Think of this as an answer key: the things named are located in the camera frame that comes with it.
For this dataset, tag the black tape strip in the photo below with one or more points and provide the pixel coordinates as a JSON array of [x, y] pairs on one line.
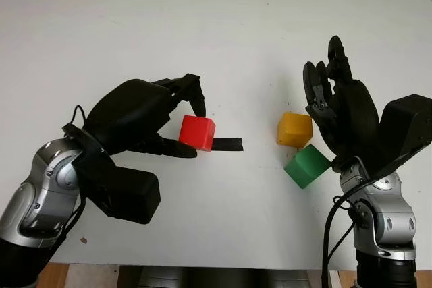
[[229, 144]]

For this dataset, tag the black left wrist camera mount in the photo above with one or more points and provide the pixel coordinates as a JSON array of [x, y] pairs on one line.
[[131, 193]]

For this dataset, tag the red cube block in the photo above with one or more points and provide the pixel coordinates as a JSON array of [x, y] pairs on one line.
[[195, 133]]

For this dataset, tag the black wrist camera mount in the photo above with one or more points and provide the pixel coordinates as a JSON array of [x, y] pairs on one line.
[[405, 122], [131, 193]]

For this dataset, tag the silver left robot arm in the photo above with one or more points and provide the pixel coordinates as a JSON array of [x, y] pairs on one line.
[[37, 193]]

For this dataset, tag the dark robot torso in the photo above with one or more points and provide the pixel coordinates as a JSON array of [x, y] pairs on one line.
[[222, 279]]

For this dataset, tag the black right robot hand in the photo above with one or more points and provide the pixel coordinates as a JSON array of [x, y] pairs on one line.
[[354, 112]]

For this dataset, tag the green cube block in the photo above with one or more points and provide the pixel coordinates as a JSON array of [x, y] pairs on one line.
[[307, 166]]

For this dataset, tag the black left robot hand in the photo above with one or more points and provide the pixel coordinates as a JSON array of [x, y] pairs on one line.
[[131, 112]]

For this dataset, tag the yellow cube block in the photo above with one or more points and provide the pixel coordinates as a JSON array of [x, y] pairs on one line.
[[293, 129]]

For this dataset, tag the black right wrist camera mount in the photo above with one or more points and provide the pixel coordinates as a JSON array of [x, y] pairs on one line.
[[405, 122]]

